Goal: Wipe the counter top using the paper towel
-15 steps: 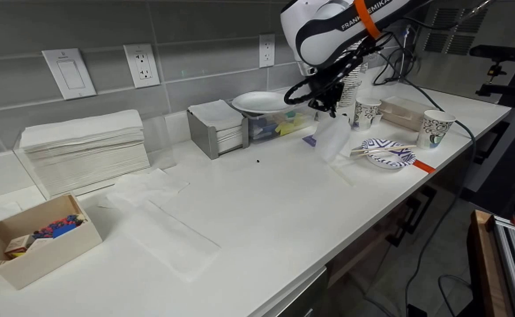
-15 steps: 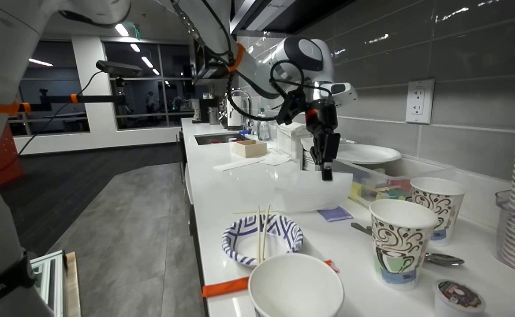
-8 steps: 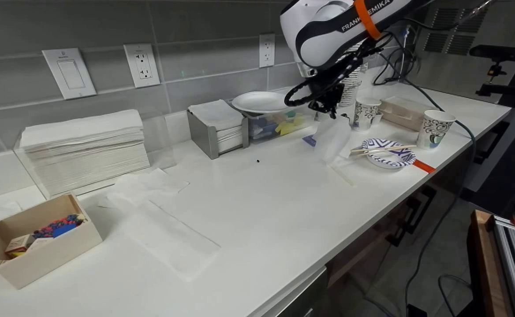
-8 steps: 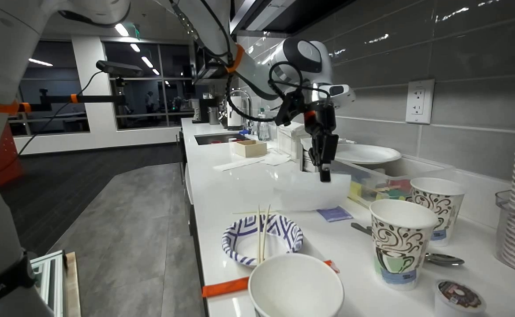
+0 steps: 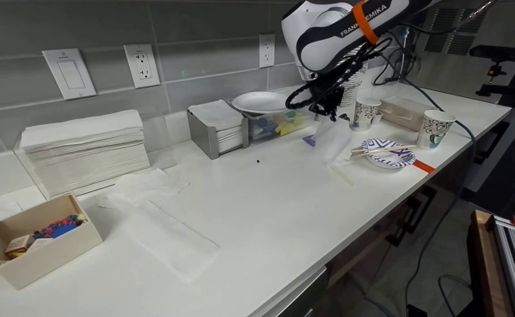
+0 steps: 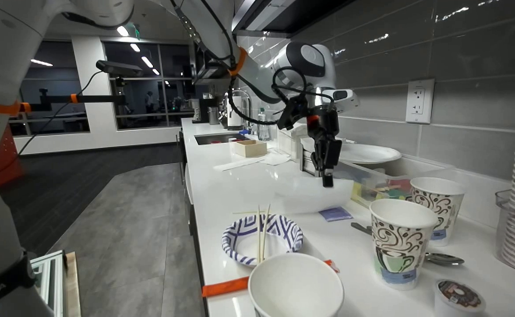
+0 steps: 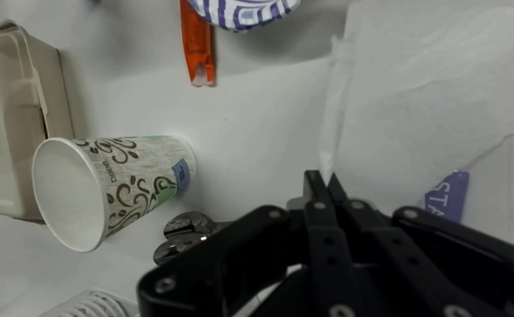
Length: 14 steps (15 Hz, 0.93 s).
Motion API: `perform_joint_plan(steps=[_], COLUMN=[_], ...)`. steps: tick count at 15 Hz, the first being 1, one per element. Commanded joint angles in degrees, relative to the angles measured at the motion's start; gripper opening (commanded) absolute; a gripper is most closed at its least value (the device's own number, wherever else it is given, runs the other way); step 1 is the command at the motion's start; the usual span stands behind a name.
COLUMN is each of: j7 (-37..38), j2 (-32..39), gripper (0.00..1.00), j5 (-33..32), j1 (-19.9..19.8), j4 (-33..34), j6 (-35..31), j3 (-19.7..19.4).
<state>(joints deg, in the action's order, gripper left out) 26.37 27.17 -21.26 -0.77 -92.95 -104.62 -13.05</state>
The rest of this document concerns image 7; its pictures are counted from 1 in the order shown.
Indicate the blue patterned paper plate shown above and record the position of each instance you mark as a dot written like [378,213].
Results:
[239,14]

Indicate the stack of white ribbed plates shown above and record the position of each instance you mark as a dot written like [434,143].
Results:
[86,306]

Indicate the beige takeaway box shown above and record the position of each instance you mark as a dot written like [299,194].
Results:
[10,116]

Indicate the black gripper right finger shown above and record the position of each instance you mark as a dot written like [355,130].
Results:
[433,269]

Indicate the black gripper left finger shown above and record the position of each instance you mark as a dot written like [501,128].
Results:
[239,264]

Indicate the orange tape strip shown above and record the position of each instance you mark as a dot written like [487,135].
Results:
[197,46]

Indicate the patterned paper cup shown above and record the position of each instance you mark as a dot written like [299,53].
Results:
[121,176]

